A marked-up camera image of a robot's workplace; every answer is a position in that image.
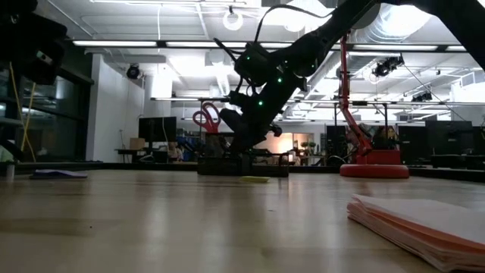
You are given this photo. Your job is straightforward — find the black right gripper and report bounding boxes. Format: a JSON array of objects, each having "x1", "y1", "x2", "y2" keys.
[{"x1": 219, "y1": 64, "x2": 308, "y2": 154}]

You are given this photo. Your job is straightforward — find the red handled scissors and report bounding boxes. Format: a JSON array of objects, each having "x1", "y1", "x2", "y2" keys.
[{"x1": 192, "y1": 101, "x2": 222, "y2": 134}]

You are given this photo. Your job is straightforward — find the purple sticky note pad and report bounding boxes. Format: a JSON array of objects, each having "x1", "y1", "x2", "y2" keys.
[{"x1": 30, "y1": 168, "x2": 89, "y2": 180}]

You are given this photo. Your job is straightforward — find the black mesh desk organizer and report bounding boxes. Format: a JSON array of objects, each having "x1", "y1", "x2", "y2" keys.
[{"x1": 196, "y1": 130, "x2": 291, "y2": 178}]

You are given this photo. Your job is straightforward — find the yellow sticky note pad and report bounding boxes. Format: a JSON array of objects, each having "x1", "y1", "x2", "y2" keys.
[{"x1": 239, "y1": 174, "x2": 271, "y2": 184}]

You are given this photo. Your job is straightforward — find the person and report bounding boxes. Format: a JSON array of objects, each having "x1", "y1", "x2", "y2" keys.
[
  {"x1": 167, "y1": 141, "x2": 183, "y2": 162},
  {"x1": 372, "y1": 125, "x2": 399, "y2": 150}
]

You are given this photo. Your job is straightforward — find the black computer monitor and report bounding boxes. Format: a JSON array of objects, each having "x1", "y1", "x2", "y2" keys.
[{"x1": 138, "y1": 116, "x2": 178, "y2": 143}]

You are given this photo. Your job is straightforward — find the background desk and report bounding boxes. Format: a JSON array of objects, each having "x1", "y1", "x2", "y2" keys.
[{"x1": 115, "y1": 147, "x2": 171, "y2": 164}]

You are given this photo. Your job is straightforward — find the red desk lamp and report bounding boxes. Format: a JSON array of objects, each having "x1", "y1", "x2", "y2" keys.
[{"x1": 336, "y1": 36, "x2": 410, "y2": 179}]

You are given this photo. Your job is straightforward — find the pink sticky note pad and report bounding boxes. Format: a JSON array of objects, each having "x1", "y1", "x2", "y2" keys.
[{"x1": 346, "y1": 193, "x2": 485, "y2": 273}]

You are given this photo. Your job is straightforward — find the wide dark monitor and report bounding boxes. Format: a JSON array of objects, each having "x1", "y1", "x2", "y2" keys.
[{"x1": 397, "y1": 120, "x2": 474, "y2": 156}]

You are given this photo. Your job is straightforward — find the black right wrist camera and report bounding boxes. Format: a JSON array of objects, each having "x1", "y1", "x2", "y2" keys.
[{"x1": 233, "y1": 42, "x2": 268, "y2": 87}]

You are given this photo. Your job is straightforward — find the black background workstation frame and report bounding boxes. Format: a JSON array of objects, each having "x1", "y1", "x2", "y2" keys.
[{"x1": 150, "y1": 96, "x2": 387, "y2": 133}]

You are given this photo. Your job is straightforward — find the white ceiling ring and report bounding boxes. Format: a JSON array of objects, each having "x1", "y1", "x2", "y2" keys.
[{"x1": 222, "y1": 9, "x2": 245, "y2": 32}]

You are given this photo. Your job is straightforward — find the black aluminium table frame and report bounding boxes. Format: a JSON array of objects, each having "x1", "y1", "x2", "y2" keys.
[{"x1": 14, "y1": 161, "x2": 485, "y2": 183}]

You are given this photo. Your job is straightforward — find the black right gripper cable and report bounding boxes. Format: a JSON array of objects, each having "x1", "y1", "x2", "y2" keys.
[{"x1": 252, "y1": 3, "x2": 336, "y2": 43}]

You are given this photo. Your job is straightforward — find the yellow cable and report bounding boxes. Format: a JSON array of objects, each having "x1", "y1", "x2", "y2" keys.
[{"x1": 9, "y1": 62, "x2": 37, "y2": 164}]

